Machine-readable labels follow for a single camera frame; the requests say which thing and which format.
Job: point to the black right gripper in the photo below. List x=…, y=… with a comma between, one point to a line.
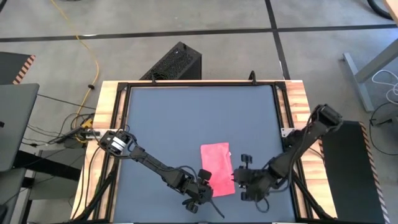
x=253, y=182

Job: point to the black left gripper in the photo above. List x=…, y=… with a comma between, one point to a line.
x=191, y=189

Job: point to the pink towel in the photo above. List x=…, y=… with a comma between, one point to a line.
x=217, y=168

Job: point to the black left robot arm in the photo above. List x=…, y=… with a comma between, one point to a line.
x=152, y=161

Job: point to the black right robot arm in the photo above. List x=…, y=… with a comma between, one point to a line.
x=311, y=136

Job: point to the black clamp hook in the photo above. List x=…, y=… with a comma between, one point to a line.
x=252, y=78

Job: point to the black box striped edge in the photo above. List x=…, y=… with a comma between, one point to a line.
x=348, y=174

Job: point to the black perforated computer tower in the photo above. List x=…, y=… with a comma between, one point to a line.
x=174, y=63

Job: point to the yellow black plug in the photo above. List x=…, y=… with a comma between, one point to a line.
x=87, y=124

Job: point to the grey desk leg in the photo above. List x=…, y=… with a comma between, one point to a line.
x=379, y=60

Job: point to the grey laptop lid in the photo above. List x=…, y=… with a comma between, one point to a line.
x=15, y=124

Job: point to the wooden desk corner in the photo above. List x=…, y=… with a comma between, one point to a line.
x=393, y=7

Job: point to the black mat striped edge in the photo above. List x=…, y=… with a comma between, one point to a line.
x=11, y=67

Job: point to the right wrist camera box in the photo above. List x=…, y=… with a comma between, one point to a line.
x=271, y=179

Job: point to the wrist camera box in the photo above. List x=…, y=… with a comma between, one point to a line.
x=271, y=179
x=175, y=180

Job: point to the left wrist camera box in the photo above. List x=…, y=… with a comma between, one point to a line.
x=175, y=180

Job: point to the small white bracket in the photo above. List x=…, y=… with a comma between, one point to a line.
x=285, y=132

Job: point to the black table frame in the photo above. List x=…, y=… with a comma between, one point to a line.
x=202, y=83

